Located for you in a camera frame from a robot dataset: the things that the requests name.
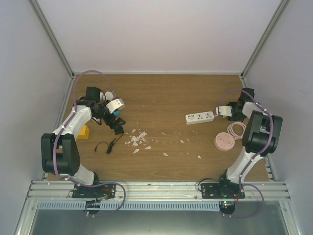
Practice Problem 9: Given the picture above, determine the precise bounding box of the blue plug adapter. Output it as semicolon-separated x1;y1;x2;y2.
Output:
113;110;120;116

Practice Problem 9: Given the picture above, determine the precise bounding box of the black thin cable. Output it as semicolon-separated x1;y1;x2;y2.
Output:
94;133;123;155

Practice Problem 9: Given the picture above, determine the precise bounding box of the white cube socket tiger sticker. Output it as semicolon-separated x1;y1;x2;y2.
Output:
104;91;116;101

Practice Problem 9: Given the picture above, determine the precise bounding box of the pink round power socket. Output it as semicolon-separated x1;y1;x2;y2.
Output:
214;132;235;151

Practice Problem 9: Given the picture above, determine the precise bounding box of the yellow plug adapter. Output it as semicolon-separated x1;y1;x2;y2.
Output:
77;125;90;140

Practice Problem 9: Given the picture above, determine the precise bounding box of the white power strip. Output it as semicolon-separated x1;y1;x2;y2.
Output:
185;111;215;125

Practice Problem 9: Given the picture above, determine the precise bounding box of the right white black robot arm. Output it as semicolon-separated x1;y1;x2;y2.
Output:
216;88;283;198

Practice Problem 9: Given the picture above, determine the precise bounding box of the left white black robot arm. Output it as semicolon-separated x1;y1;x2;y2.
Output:
41;87;126;198

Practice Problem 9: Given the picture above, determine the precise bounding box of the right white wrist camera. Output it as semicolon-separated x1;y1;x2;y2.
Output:
215;106;233;117

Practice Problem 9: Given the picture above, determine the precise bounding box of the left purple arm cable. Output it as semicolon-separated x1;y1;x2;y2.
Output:
52;70;114;186

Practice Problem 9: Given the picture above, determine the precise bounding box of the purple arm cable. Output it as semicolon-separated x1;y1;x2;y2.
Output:
52;70;114;186
217;89;273;187

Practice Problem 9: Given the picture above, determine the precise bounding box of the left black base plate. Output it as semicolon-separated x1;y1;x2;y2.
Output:
68;184;116;200

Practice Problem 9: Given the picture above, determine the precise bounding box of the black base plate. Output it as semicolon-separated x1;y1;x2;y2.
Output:
197;178;245;200
68;184;116;200

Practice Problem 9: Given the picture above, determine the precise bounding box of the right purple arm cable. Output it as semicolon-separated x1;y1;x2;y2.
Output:
217;89;273;187

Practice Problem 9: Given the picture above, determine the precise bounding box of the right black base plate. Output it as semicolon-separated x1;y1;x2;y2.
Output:
197;178;245;200

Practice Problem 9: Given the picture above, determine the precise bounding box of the aluminium front rail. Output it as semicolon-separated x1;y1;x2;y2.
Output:
26;181;291;201

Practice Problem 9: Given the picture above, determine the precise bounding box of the left aluminium corner post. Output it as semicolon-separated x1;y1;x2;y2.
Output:
29;0;75;79

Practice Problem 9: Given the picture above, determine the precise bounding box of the aluminium corner post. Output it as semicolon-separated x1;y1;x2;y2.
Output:
240;0;290;80
29;0;75;79

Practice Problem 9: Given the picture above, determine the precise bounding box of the right aluminium corner post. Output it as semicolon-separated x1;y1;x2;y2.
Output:
240;0;290;80

